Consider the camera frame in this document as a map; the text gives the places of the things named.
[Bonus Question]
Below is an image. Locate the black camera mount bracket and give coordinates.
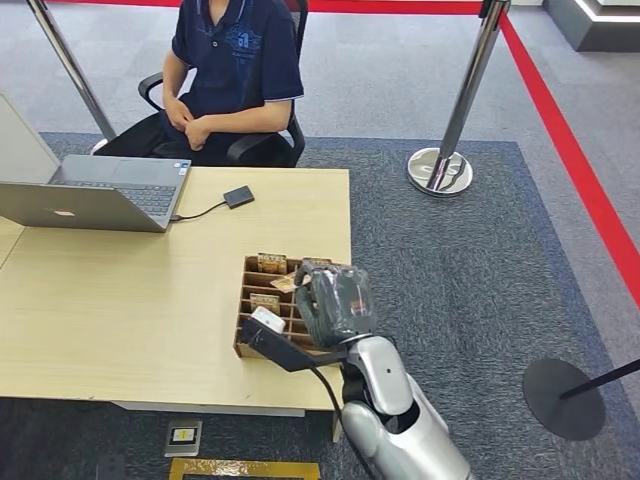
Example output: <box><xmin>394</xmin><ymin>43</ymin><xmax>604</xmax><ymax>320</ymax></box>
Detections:
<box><xmin>238</xmin><ymin>317</ymin><xmax>352</xmax><ymax>374</ymax></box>

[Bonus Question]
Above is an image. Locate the grey open laptop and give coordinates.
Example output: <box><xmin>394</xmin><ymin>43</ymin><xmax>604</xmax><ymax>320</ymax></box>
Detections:
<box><xmin>0</xmin><ymin>153</ymin><xmax>193</xmax><ymax>235</ymax></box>

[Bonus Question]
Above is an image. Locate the person's left hand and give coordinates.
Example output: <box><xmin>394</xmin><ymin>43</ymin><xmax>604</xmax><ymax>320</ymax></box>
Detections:
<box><xmin>184</xmin><ymin>115</ymin><xmax>213</xmax><ymax>153</ymax></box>

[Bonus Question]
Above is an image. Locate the black office chair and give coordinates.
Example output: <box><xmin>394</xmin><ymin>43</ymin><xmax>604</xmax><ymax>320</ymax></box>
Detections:
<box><xmin>137</xmin><ymin>0</ymin><xmax>309</xmax><ymax>169</ymax></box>

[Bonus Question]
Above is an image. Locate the person's right hand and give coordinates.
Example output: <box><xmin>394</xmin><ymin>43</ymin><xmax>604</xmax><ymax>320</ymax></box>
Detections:
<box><xmin>163</xmin><ymin>95</ymin><xmax>195</xmax><ymax>134</ymax></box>

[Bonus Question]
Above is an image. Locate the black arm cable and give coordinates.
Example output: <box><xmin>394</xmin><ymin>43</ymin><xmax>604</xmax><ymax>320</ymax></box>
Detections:
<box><xmin>309</xmin><ymin>365</ymin><xmax>374</xmax><ymax>480</ymax></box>

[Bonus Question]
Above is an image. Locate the red barrier belt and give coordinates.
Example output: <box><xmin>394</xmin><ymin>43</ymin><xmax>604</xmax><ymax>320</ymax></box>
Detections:
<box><xmin>47</xmin><ymin>0</ymin><xmax>484</xmax><ymax>17</ymax></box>
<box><xmin>499</xmin><ymin>13</ymin><xmax>640</xmax><ymax>312</ymax></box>

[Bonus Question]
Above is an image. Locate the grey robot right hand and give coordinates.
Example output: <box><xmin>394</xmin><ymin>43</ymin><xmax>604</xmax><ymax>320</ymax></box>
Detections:
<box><xmin>293</xmin><ymin>260</ymin><xmax>379</xmax><ymax>352</ymax></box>

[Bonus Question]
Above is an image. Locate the chrome stanchion post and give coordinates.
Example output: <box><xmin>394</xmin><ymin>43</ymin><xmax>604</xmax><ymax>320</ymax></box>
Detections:
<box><xmin>25</xmin><ymin>0</ymin><xmax>119</xmax><ymax>156</ymax></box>
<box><xmin>406</xmin><ymin>0</ymin><xmax>512</xmax><ymax>199</ymax></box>

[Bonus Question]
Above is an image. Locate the pale grey laptop screen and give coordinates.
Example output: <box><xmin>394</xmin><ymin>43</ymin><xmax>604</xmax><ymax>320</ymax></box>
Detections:
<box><xmin>0</xmin><ymin>91</ymin><xmax>63</xmax><ymax>186</ymax></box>

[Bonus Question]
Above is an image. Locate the person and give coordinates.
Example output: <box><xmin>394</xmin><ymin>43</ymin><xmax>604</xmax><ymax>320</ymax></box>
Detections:
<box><xmin>94</xmin><ymin>0</ymin><xmax>306</xmax><ymax>168</ymax></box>

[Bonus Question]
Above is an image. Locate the black stanchion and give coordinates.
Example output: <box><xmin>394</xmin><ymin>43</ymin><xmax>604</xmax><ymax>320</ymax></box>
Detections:
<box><xmin>522</xmin><ymin>356</ymin><xmax>640</xmax><ymax>444</ymax></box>

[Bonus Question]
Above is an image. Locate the black card reader cable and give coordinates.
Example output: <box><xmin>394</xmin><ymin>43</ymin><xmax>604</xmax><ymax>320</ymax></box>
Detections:
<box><xmin>169</xmin><ymin>198</ymin><xmax>227</xmax><ymax>223</ymax></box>

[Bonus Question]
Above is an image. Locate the dark grey floor rug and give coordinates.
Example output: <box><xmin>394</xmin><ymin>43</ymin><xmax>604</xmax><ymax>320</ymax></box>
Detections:
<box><xmin>0</xmin><ymin>131</ymin><xmax>640</xmax><ymax>480</ymax></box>

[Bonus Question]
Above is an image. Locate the metal floor socket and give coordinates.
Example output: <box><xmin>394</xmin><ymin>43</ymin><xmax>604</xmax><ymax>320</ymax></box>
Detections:
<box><xmin>163</xmin><ymin>418</ymin><xmax>204</xmax><ymax>459</ymax></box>

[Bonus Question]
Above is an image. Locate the dark display platform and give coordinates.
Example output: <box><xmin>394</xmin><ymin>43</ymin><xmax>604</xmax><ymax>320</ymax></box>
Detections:
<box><xmin>542</xmin><ymin>0</ymin><xmax>640</xmax><ymax>54</ymax></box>

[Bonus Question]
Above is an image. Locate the wooden card organizer tray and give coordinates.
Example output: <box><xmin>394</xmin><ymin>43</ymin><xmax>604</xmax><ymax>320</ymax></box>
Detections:
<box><xmin>232</xmin><ymin>252</ymin><xmax>352</xmax><ymax>363</ymax></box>

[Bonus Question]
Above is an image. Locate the yellow floor tape frame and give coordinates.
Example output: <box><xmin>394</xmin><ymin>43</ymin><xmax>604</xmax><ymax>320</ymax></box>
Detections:
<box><xmin>168</xmin><ymin>457</ymin><xmax>322</xmax><ymax>480</ymax></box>

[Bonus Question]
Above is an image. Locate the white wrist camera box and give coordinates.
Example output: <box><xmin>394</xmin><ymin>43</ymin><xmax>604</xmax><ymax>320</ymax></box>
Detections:
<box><xmin>249</xmin><ymin>305</ymin><xmax>288</xmax><ymax>337</ymax></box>

